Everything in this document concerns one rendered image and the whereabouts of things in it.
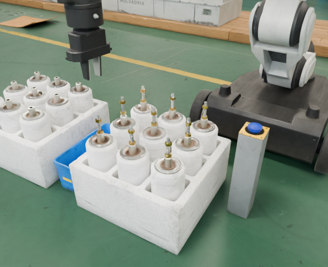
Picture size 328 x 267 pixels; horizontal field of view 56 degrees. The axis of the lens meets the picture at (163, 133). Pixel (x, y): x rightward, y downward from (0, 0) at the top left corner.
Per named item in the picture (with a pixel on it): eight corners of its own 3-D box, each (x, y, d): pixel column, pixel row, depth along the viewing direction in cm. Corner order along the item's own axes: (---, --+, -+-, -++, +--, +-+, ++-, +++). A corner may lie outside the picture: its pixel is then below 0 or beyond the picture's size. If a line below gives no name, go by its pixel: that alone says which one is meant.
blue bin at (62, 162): (108, 145, 136) (105, 122, 130) (129, 153, 132) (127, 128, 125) (57, 186, 114) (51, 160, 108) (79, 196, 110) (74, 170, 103)
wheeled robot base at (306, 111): (246, 84, 185) (255, 27, 167) (341, 106, 162) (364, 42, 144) (195, 133, 140) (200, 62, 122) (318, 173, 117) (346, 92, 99)
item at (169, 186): (147, 204, 97) (145, 159, 87) (176, 197, 100) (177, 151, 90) (158, 228, 90) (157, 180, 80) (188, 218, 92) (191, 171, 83)
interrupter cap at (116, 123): (108, 124, 104) (107, 122, 103) (125, 116, 108) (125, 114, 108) (122, 132, 99) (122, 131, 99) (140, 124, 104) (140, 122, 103)
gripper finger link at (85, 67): (84, 77, 84) (81, 54, 80) (91, 80, 82) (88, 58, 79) (79, 79, 83) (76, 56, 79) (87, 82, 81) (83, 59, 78)
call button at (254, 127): (249, 126, 91) (250, 120, 90) (263, 130, 89) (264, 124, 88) (245, 133, 88) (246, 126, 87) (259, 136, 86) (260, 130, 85)
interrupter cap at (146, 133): (169, 137, 97) (169, 135, 97) (147, 142, 95) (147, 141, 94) (160, 125, 103) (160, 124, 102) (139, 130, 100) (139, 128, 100)
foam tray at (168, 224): (140, 148, 135) (139, 112, 125) (225, 178, 118) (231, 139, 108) (77, 205, 106) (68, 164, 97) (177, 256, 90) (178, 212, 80)
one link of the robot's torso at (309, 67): (269, 69, 155) (274, 42, 148) (311, 77, 146) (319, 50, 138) (255, 83, 140) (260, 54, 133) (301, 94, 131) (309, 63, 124)
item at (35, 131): (44, 146, 124) (34, 106, 114) (62, 153, 120) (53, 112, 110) (24, 159, 117) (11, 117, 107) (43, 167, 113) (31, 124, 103)
